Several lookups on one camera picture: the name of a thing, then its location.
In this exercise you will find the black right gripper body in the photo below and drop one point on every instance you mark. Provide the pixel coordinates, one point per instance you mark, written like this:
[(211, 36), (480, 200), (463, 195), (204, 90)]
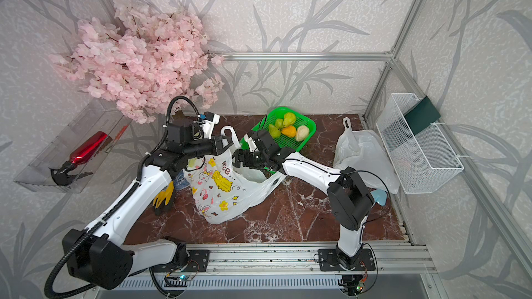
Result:
[(255, 159)]

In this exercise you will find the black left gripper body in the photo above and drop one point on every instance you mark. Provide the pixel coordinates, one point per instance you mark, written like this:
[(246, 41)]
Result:
[(201, 147)]

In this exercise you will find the patterned white plastic bag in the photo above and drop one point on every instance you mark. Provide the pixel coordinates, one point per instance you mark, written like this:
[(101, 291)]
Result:
[(221, 191)]

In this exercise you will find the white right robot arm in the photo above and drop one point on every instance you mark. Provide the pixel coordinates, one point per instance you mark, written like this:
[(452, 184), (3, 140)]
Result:
[(349, 197)]

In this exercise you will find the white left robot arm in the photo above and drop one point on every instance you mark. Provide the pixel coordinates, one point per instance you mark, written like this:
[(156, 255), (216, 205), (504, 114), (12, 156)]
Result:
[(95, 256)]

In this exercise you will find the green pear with stem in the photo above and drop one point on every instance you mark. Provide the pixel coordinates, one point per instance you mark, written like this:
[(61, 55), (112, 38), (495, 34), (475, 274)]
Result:
[(274, 131)]

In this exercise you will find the orange pear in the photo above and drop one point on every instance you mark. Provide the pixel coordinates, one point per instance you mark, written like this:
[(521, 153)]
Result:
[(289, 131)]

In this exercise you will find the white pear far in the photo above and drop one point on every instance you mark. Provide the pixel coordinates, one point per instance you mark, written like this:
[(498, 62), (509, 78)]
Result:
[(302, 132)]

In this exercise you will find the green pear top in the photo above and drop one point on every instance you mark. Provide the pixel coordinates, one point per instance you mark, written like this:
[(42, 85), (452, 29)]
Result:
[(289, 119)]

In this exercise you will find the yellow black work glove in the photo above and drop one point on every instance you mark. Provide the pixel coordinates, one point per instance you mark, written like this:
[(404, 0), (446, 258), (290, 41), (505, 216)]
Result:
[(164, 200)]

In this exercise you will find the pink cherry blossom tree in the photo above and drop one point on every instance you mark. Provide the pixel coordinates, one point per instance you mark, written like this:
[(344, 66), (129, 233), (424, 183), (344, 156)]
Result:
[(143, 68)]

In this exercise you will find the white plastic bag near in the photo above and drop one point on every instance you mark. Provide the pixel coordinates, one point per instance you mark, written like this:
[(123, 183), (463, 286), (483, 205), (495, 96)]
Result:
[(363, 151)]

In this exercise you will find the red black hair brush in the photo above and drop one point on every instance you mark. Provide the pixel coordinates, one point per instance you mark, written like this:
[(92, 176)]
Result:
[(99, 143)]

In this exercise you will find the dark green card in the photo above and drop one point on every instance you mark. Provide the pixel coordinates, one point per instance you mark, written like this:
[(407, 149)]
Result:
[(422, 115)]

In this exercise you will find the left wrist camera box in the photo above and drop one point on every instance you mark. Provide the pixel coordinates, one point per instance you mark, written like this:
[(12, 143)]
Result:
[(208, 121)]

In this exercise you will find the clear acrylic wall shelf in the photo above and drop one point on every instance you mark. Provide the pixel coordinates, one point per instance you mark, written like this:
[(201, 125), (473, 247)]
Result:
[(98, 115)]

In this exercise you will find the white wire mesh basket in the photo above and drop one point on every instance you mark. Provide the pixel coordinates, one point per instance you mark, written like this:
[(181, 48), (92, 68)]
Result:
[(424, 162)]

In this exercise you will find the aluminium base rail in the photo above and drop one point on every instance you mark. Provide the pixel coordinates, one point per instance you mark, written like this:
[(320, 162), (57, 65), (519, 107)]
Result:
[(300, 258)]

